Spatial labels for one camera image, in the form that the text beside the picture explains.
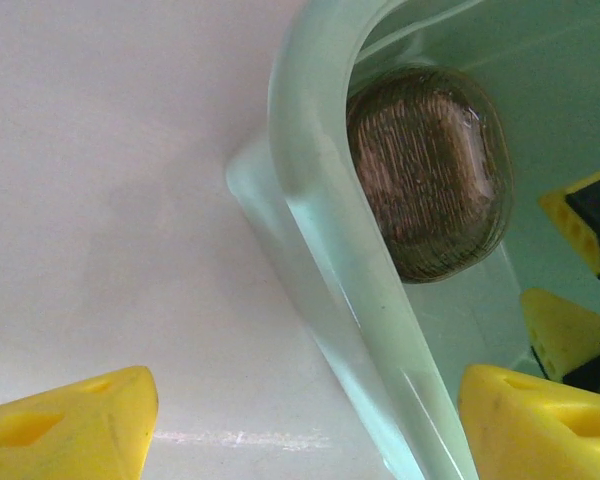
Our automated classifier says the clear plastic plate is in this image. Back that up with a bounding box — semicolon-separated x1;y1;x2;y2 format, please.
346;67;515;285

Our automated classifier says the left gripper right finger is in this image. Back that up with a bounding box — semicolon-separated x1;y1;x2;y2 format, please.
457;363;600;480

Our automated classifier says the green plastic bin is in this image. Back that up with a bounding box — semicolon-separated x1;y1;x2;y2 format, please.
224;0;600;480

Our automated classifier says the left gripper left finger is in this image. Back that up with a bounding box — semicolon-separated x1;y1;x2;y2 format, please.
0;364;160;480

